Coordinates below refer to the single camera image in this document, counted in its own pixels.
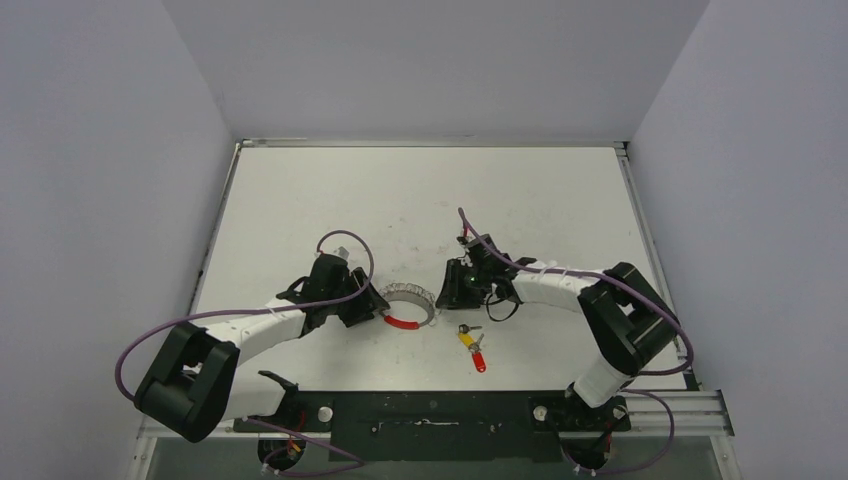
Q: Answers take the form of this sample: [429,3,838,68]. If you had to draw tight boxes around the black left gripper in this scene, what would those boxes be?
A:
[326,269,388,327]

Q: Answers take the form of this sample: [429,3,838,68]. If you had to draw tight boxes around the large keyring with red grip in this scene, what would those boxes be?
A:
[378,282,439,331]

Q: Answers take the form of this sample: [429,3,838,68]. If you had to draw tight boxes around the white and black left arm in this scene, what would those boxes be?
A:
[131,253,389,443]

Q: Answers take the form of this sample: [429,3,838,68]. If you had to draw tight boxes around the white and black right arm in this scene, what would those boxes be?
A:
[436,234,681,429]

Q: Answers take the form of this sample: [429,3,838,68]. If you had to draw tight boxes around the yellow tagged key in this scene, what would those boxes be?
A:
[457,324,481,354]

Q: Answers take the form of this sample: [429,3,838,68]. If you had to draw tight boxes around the red tagged key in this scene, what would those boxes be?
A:
[468,334,487,373]

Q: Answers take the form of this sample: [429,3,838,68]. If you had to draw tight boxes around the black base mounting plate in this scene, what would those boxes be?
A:
[234,390,631,462]

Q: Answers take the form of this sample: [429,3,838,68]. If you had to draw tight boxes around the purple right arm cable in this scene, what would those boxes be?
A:
[457,207,696,477]

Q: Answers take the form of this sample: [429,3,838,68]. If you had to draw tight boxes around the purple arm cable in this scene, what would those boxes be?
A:
[114,229,376,403]
[457,207,696,477]

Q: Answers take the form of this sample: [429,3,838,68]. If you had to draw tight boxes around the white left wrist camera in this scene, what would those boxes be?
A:
[332,246,350,261]

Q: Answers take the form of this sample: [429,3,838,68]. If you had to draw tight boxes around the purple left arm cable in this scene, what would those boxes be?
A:
[114,229,376,403]

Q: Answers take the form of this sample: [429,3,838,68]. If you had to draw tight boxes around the aluminium front rail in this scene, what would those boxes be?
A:
[135,389,737,440]

